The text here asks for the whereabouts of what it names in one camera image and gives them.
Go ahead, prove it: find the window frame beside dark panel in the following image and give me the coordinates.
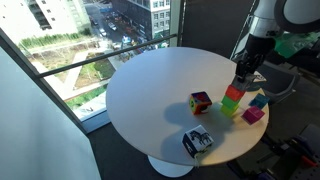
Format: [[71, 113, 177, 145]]
[[167, 0, 186, 48]]

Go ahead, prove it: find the gray office chair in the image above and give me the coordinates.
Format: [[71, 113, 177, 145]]
[[255, 62, 302, 105]]

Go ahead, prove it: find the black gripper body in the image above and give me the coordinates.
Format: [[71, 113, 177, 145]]
[[240, 33, 276, 66]]

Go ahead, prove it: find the gray toy block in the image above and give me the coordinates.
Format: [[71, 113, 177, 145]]
[[231, 75, 257, 92]]

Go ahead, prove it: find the dark window handrail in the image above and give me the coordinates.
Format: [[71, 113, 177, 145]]
[[34, 32, 178, 80]]

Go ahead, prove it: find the teal blue toy block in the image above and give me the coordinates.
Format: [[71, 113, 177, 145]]
[[248, 92, 271, 110]]

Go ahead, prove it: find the zebra print soft cube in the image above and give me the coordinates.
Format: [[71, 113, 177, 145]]
[[181, 124, 215, 159]]

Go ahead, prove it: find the dark wall panel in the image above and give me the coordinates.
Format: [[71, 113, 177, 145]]
[[181, 0, 258, 60]]

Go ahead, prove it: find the owl print soft cube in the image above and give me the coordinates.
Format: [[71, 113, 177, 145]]
[[246, 71, 268, 93]]

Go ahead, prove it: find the orange toy block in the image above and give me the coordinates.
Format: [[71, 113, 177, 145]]
[[224, 84, 247, 102]]

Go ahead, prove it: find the colourful animal soft cube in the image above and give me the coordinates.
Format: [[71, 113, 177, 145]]
[[188, 90, 214, 116]]

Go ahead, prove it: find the black equipment cart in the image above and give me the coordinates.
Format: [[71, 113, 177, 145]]
[[229, 123, 320, 180]]

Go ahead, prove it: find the green toy block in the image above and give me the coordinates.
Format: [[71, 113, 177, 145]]
[[220, 95, 241, 110]]

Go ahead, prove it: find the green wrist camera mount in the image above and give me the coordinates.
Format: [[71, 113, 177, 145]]
[[273, 31, 320, 60]]

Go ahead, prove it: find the magenta toy block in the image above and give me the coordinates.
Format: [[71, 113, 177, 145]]
[[240, 105, 266, 126]]

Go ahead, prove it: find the orange clamp handle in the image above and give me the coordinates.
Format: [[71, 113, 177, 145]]
[[299, 154, 318, 168]]

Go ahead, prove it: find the white table pedestal base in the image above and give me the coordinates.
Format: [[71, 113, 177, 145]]
[[147, 154, 195, 179]]

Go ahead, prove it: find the window frame beside white wall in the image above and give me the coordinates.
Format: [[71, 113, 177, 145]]
[[0, 27, 88, 135]]

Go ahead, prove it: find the lime yellow-green toy block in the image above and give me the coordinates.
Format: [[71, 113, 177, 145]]
[[219, 103, 240, 118]]

